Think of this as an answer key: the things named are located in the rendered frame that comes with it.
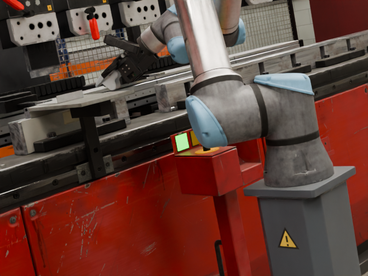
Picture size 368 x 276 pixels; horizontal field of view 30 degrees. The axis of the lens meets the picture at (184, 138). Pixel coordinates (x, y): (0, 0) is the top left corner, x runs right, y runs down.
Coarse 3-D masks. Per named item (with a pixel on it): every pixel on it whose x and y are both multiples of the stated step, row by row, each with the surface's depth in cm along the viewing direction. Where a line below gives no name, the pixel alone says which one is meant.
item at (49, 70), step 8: (24, 48) 196; (32, 48) 197; (40, 48) 199; (48, 48) 201; (24, 56) 197; (32, 56) 197; (40, 56) 199; (48, 56) 201; (56, 56) 203; (32, 64) 197; (40, 64) 199; (48, 64) 201; (56, 64) 202; (32, 72) 198; (40, 72) 200; (48, 72) 202; (56, 72) 203
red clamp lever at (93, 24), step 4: (88, 8) 203; (92, 8) 202; (84, 12) 205; (88, 12) 203; (92, 12) 202; (92, 16) 203; (92, 20) 203; (92, 24) 203; (96, 24) 204; (92, 28) 204; (96, 28) 204; (92, 32) 204; (96, 32) 204; (92, 36) 205; (96, 36) 204
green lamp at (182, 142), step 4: (176, 136) 202; (180, 136) 203; (184, 136) 204; (176, 140) 202; (180, 140) 203; (184, 140) 204; (180, 144) 203; (184, 144) 204; (180, 148) 203; (184, 148) 204
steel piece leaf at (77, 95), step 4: (72, 92) 192; (76, 92) 193; (80, 92) 194; (56, 96) 189; (60, 96) 190; (64, 96) 191; (68, 96) 192; (72, 96) 192; (76, 96) 193; (80, 96) 194; (60, 100) 190; (64, 100) 191; (68, 100) 192; (44, 104) 195; (48, 104) 194; (52, 104) 192
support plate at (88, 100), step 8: (88, 96) 194; (96, 96) 188; (104, 96) 183; (112, 96) 183; (120, 96) 184; (56, 104) 189; (64, 104) 183; (72, 104) 179; (80, 104) 176; (88, 104) 177
